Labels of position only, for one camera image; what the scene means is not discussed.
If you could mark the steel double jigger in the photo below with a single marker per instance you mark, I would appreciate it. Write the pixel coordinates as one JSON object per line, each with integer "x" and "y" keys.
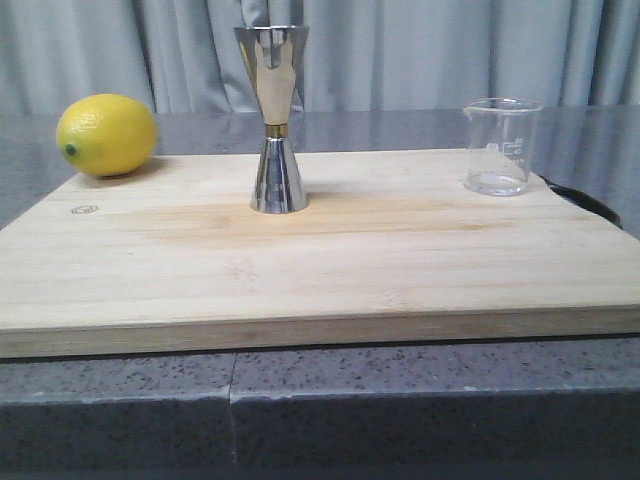
{"x": 272, "y": 57}

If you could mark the glass beaker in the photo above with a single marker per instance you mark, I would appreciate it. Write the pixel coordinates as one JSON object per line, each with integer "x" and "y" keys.
{"x": 501, "y": 134}

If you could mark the wooden cutting board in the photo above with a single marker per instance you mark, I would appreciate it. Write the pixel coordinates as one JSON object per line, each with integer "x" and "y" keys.
{"x": 391, "y": 247}

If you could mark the grey curtain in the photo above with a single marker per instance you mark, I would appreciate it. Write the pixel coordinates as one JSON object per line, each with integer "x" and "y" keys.
{"x": 182, "y": 56}

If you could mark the yellow lemon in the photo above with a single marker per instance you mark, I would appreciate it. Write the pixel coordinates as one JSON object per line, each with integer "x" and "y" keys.
{"x": 106, "y": 134}

